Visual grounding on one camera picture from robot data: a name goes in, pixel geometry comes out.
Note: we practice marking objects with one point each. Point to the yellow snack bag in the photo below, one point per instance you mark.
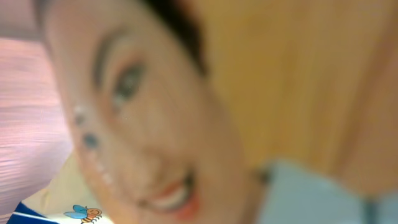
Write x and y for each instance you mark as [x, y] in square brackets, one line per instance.
[154, 143]

